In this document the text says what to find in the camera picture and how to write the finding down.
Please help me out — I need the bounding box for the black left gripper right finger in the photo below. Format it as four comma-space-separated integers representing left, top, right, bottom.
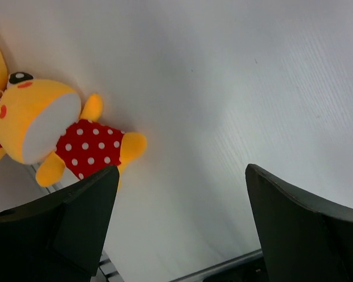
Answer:
245, 164, 353, 281

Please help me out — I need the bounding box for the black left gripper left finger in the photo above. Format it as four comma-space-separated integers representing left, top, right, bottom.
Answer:
0, 166, 119, 281

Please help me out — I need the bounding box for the orange plush polka dress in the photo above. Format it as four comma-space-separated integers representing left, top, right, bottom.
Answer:
0, 72, 147, 187

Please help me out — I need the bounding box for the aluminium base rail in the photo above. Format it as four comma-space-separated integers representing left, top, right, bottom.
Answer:
171, 249, 263, 282

